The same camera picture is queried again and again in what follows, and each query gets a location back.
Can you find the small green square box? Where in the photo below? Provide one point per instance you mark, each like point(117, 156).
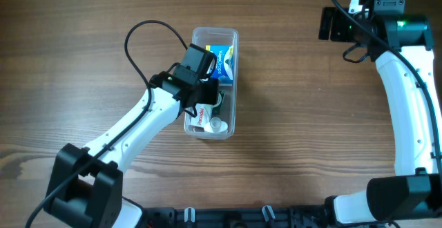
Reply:
point(217, 108)

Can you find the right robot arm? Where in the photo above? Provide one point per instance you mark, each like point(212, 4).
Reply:
point(401, 46)

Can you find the clear plastic container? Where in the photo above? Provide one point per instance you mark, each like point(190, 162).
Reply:
point(203, 36)

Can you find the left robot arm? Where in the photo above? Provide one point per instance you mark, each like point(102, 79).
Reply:
point(85, 188)

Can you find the white Panadol tablet box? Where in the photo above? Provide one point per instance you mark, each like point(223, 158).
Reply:
point(204, 113)

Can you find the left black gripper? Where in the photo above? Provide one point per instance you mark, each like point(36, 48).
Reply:
point(212, 94)

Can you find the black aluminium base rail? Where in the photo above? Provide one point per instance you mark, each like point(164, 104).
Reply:
point(266, 216)

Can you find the blue Vicks VapoDrops box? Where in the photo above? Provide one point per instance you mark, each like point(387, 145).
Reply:
point(224, 64)

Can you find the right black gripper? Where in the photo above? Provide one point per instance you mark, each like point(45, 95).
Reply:
point(338, 31)

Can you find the small white bottle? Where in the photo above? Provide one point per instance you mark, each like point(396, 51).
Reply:
point(216, 125)

